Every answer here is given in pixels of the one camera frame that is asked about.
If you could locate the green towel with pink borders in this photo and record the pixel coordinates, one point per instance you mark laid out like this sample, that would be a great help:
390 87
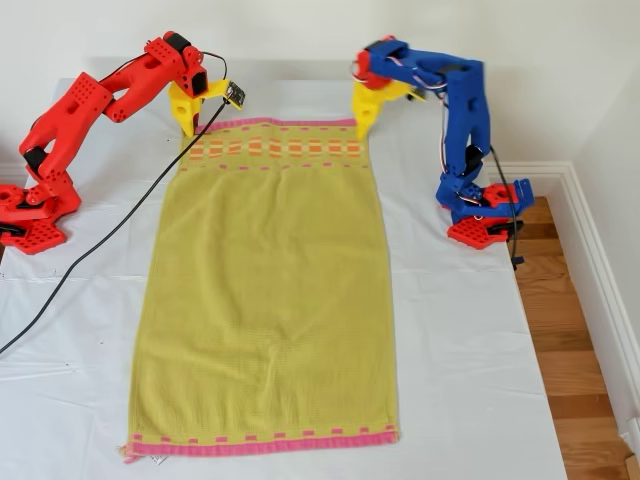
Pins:
260 280

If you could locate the white plastic table cover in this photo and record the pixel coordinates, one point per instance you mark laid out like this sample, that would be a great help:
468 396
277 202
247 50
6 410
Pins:
450 325

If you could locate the white baseboard trim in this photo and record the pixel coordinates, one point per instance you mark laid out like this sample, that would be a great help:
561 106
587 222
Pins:
590 240

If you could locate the red arm's gripper camera board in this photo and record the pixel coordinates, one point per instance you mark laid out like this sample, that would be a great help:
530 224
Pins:
235 95

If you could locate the blue arm's gripper camera board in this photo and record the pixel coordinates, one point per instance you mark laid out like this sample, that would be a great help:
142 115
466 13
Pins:
416 95

